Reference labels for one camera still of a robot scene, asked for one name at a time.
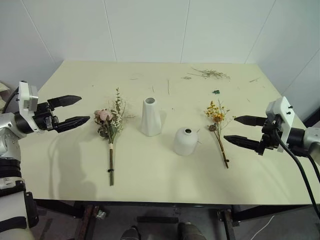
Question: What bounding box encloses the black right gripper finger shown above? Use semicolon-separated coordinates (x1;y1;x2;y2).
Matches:
233;115;267;127
223;134;261;152

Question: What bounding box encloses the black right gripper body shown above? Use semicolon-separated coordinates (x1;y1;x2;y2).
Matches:
256;116;284;157

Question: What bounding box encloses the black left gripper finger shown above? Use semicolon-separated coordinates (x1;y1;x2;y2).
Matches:
54;115;91;134
47;94;83;110

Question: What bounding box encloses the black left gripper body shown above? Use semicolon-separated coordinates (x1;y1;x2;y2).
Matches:
32;101;61;132

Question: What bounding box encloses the short round white vase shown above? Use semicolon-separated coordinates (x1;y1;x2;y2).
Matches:
173;127;199;157

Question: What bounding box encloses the tall white ceramic vase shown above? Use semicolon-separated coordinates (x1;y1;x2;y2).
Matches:
139;97;161;137

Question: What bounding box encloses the yellow dried flower bouquet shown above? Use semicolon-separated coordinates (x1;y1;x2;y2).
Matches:
204;99;237;170

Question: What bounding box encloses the pink dried flower bouquet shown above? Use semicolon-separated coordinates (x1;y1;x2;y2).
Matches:
94;87;136;187

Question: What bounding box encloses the beige cardboard object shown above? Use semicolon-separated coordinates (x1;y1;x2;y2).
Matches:
0;80;16;115

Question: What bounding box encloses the loose dried twig pile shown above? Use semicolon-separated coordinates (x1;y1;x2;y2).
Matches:
181;66;232;82

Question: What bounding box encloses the dark rounded shape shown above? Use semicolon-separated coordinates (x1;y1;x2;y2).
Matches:
177;222;205;240
119;225;140;240

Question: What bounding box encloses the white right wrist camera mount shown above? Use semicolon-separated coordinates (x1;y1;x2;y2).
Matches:
265;96;297;153

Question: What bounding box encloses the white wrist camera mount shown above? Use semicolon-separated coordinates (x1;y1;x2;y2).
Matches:
265;96;297;153
17;80;40;124

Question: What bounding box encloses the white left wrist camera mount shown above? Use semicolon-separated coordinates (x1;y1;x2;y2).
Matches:
17;80;40;124

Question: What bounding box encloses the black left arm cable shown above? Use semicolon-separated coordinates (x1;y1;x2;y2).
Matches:
3;86;20;114

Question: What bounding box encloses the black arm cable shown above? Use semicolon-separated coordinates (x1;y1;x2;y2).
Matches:
3;86;20;114
274;127;320;232

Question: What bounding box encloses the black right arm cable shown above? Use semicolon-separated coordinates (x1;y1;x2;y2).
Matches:
274;127;320;232

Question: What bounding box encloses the white floor cable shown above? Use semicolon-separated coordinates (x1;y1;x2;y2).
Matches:
251;214;276;240

